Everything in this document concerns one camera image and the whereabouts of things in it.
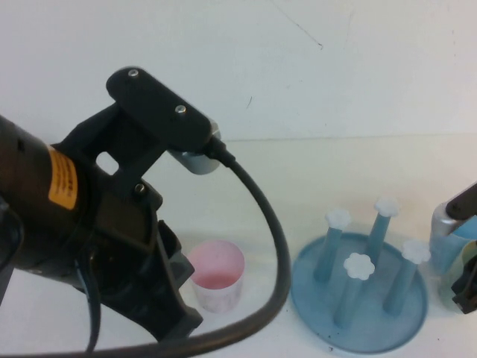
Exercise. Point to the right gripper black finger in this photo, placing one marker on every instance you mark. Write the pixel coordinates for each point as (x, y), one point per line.
(467, 294)

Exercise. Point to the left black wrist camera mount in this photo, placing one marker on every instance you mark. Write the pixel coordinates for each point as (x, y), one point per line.
(156, 100)

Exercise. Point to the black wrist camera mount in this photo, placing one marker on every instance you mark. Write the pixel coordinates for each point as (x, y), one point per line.
(156, 100)
(462, 205)

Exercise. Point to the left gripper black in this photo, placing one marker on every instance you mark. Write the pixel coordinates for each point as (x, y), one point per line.
(115, 242)

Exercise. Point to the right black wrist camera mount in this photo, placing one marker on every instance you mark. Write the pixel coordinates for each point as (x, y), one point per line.
(462, 205)

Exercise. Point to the blue cup stand white caps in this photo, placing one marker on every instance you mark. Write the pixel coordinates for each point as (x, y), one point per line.
(316, 309)

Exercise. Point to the light blue plastic cup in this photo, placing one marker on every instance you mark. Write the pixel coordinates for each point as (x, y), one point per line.
(443, 257)

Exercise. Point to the pink plastic cup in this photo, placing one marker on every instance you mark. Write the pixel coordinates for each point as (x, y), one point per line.
(220, 261)

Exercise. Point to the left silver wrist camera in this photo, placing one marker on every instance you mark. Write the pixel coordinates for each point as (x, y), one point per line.
(197, 164)

